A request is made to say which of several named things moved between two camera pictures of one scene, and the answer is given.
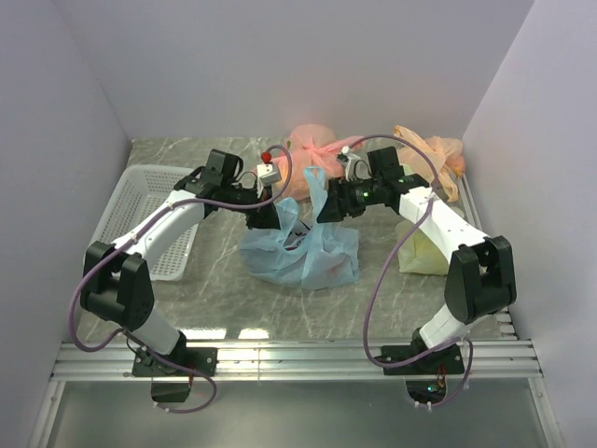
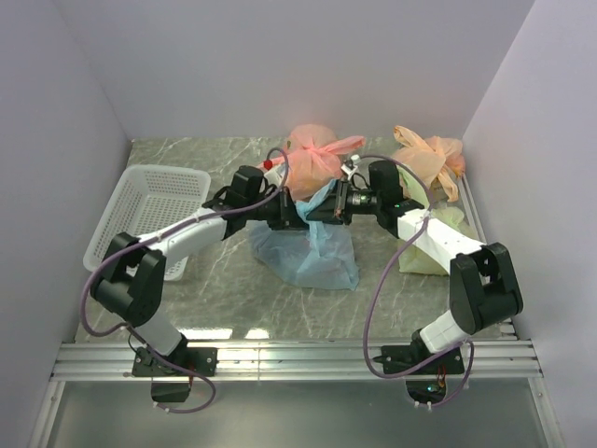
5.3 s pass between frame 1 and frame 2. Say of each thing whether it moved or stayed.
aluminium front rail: stayed
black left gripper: moved
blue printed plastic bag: moved
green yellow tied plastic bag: stayed
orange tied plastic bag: stayed
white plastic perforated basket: stayed
